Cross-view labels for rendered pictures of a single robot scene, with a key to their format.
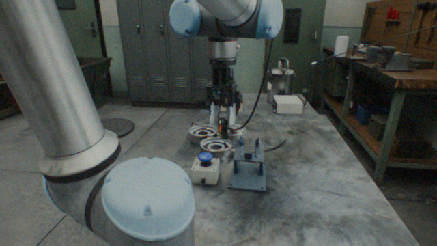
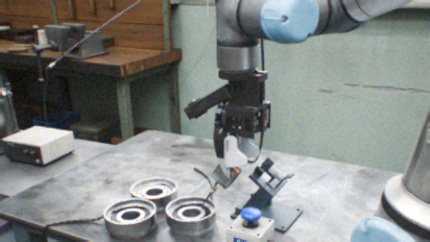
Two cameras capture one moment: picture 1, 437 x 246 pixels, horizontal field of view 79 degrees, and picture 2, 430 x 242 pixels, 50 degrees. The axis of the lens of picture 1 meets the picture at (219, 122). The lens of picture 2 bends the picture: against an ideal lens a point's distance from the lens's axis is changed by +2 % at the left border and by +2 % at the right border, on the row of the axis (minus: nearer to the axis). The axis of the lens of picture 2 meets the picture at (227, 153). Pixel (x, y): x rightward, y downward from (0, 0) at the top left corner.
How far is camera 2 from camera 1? 87 cm
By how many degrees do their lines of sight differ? 64
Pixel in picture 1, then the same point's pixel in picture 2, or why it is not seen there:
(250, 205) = (323, 226)
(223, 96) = (263, 117)
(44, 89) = not seen: outside the picture
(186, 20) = (311, 21)
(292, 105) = (61, 140)
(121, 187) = not seen: outside the picture
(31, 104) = not seen: outside the picture
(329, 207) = (339, 187)
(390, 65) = (85, 49)
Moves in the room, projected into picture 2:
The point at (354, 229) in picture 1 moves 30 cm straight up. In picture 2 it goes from (371, 187) to (388, 62)
